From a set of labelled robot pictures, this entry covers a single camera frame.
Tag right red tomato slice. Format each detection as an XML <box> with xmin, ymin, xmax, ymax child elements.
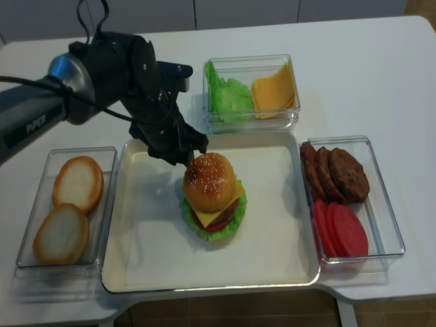
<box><xmin>332</xmin><ymin>204</ymin><xmax>369</xmax><ymax>257</ymax></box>

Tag green lettuce leaves in bin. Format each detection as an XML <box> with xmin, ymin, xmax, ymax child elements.
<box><xmin>204</xmin><ymin>61</ymin><xmax>254</xmax><ymax>123</ymax></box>

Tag right brown meat patty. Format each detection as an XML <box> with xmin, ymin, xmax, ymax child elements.
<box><xmin>328</xmin><ymin>148</ymin><xmax>370</xmax><ymax>203</ymax></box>

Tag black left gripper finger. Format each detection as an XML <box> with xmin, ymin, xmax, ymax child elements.
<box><xmin>153</xmin><ymin>146</ymin><xmax>188</xmax><ymax>166</ymax></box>

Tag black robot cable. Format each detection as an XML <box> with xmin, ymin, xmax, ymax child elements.
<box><xmin>0</xmin><ymin>0</ymin><xmax>137</xmax><ymax>123</ymax></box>

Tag yellow cheese slice stack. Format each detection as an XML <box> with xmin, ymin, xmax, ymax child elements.
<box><xmin>251</xmin><ymin>62</ymin><xmax>296</xmax><ymax>119</ymax></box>

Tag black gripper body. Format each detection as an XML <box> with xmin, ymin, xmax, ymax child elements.
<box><xmin>121</xmin><ymin>61</ymin><xmax>193</xmax><ymax>158</ymax></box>

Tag near bun half in bin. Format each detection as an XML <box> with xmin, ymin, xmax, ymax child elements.
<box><xmin>32</xmin><ymin>203</ymin><xmax>89</xmax><ymax>265</ymax></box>

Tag yellow cheese slice on burger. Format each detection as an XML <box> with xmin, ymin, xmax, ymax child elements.
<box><xmin>191</xmin><ymin>180</ymin><xmax>245</xmax><ymax>227</ymax></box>

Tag green lettuce leaf on burger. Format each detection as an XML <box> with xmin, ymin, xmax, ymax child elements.
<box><xmin>182</xmin><ymin>192</ymin><xmax>247</xmax><ymax>241</ymax></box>

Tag bun half in bin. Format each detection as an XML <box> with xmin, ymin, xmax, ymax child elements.
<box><xmin>32</xmin><ymin>203</ymin><xmax>89</xmax><ymax>265</ymax></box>
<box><xmin>52</xmin><ymin>156</ymin><xmax>104</xmax><ymax>215</ymax></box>

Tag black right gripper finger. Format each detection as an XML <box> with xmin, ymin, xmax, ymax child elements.
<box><xmin>180</xmin><ymin>116</ymin><xmax>208</xmax><ymax>154</ymax></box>

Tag middle red tomato slice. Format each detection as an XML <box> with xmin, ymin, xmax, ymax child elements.
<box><xmin>326</xmin><ymin>202</ymin><xmax>345</xmax><ymax>258</ymax></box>

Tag far bun half in bin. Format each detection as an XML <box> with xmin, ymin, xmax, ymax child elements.
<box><xmin>52</xmin><ymin>156</ymin><xmax>104</xmax><ymax>215</ymax></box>

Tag clear bin lettuce and cheese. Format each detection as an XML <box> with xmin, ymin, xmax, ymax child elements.
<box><xmin>203</xmin><ymin>54</ymin><xmax>300</xmax><ymax>134</ymax></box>

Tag middle brown meat patty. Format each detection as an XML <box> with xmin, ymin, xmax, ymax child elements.
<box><xmin>315</xmin><ymin>147</ymin><xmax>348</xmax><ymax>204</ymax></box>

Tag red tomato slice on burger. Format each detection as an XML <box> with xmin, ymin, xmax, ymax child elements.
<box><xmin>191</xmin><ymin>209</ymin><xmax>232</xmax><ymax>232</ymax></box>

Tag left red tomato slice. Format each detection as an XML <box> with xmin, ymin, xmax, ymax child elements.
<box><xmin>313</xmin><ymin>199</ymin><xmax>337</xmax><ymax>258</ymax></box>

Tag white serving tray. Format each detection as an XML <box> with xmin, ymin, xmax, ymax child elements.
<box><xmin>102</xmin><ymin>131</ymin><xmax>320</xmax><ymax>294</ymax></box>

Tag clear bin patties and tomato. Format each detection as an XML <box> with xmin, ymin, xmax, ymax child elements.
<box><xmin>299</xmin><ymin>136</ymin><xmax>405</xmax><ymax>273</ymax></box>

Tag brown patty on burger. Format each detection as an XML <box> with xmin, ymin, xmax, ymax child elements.
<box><xmin>216</xmin><ymin>198</ymin><xmax>240</xmax><ymax>223</ymax></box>

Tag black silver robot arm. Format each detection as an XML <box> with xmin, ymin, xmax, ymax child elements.
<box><xmin>1</xmin><ymin>32</ymin><xmax>208</xmax><ymax>165</ymax></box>

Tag left brown meat patty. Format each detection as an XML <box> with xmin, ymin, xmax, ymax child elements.
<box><xmin>300</xmin><ymin>142</ymin><xmax>328</xmax><ymax>202</ymax></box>

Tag sesame top burger bun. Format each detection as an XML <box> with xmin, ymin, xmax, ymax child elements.
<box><xmin>182</xmin><ymin>153</ymin><xmax>239</xmax><ymax>213</ymax></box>

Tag brown meat patty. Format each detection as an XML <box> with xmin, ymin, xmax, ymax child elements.
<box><xmin>328</xmin><ymin>148</ymin><xmax>370</xmax><ymax>203</ymax></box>
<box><xmin>300</xmin><ymin>142</ymin><xmax>328</xmax><ymax>202</ymax></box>
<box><xmin>315</xmin><ymin>147</ymin><xmax>348</xmax><ymax>204</ymax></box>

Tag white paper tray liner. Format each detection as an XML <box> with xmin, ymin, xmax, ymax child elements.
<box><xmin>126</xmin><ymin>146</ymin><xmax>314</xmax><ymax>289</ymax></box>

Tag clear bin with buns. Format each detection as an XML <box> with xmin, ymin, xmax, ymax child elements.
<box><xmin>7</xmin><ymin>146</ymin><xmax>119</xmax><ymax>304</ymax></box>

